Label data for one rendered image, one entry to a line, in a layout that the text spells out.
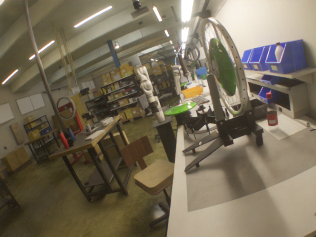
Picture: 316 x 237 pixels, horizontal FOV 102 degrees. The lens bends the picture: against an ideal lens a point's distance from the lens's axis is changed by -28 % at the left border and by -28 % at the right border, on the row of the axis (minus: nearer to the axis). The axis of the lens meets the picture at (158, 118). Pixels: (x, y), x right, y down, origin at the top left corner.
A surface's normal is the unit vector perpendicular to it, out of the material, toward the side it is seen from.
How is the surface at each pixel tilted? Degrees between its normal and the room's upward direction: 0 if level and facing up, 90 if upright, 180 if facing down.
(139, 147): 90
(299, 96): 90
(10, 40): 90
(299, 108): 90
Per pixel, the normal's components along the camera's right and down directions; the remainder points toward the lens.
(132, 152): 0.62, -0.04
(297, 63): -0.13, 0.33
